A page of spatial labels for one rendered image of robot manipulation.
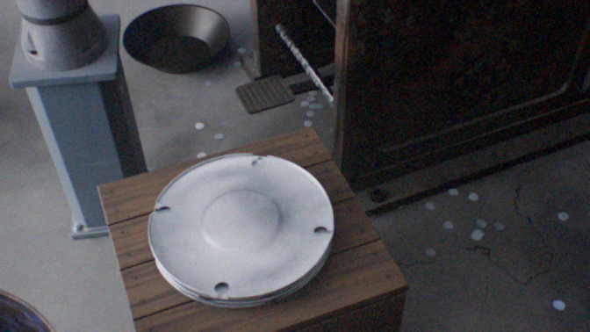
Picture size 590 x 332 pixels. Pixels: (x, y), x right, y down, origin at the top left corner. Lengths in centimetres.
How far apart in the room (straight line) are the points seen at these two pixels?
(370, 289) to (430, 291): 45
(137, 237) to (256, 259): 21
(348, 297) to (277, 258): 12
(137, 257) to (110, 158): 38
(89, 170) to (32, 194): 31
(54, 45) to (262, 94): 54
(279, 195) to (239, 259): 14
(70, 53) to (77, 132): 18
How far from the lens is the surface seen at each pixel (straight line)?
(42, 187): 178
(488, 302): 152
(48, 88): 136
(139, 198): 121
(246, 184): 117
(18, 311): 100
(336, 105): 145
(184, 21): 216
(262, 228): 110
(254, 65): 196
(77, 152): 146
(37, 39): 133
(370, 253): 112
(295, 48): 177
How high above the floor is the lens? 124
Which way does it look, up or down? 46 degrees down
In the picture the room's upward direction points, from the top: 2 degrees counter-clockwise
